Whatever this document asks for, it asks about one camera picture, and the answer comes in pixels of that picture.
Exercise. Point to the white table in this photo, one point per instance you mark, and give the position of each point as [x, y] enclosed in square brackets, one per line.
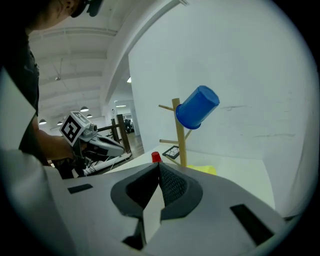
[237, 172]

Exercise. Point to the dark wooden post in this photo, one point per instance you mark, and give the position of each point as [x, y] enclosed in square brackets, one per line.
[123, 132]

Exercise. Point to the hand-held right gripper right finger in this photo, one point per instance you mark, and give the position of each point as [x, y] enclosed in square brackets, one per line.
[212, 220]

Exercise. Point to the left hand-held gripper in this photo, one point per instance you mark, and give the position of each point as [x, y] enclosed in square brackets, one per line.
[72, 128]

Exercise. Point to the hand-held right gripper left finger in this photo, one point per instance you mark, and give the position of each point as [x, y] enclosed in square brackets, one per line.
[105, 207]

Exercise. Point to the yellow plastic cup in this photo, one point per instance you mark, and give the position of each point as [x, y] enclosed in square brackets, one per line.
[202, 169]

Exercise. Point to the ceiling light panel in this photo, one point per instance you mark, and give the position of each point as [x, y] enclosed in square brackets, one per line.
[129, 80]

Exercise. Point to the person's left hand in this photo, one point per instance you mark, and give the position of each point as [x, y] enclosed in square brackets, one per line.
[66, 150]

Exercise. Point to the blue plastic cup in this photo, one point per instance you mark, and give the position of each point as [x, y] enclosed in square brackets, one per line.
[197, 107]

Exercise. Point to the hanging ceiling fixture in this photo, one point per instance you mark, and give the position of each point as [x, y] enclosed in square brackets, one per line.
[58, 78]

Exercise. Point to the wooden cup tree stand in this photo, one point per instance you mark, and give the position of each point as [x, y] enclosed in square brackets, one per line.
[180, 145]

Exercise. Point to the person's left forearm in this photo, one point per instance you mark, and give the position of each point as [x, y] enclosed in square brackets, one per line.
[50, 143]

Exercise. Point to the person's head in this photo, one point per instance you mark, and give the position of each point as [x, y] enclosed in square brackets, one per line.
[52, 12]

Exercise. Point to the black framed crackle-pattern tile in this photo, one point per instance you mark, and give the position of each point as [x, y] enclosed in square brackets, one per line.
[175, 155]

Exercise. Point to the red plastic cup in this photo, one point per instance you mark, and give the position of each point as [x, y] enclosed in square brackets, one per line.
[156, 157]

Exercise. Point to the black head-mounted camera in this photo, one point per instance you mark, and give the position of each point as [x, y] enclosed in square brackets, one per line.
[92, 6]

